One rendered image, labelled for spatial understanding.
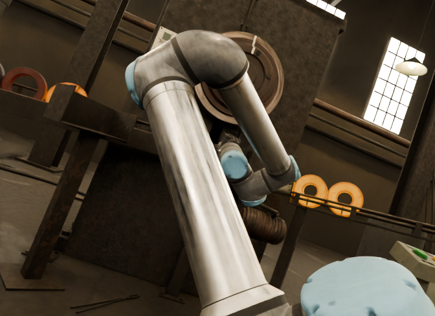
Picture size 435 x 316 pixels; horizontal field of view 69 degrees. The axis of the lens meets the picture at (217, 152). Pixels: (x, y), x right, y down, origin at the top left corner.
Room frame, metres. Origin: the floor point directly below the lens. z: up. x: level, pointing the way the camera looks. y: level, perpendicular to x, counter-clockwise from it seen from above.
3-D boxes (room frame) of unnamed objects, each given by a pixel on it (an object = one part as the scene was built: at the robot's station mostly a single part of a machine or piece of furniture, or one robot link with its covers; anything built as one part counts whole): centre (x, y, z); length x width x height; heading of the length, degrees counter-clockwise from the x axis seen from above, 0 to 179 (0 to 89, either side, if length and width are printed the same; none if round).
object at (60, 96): (1.23, 0.51, 0.36); 0.26 x 0.20 x 0.72; 135
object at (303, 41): (2.01, 0.11, 0.88); 1.08 x 0.73 x 1.76; 100
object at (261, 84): (1.49, 0.02, 1.11); 0.28 x 0.06 x 0.28; 100
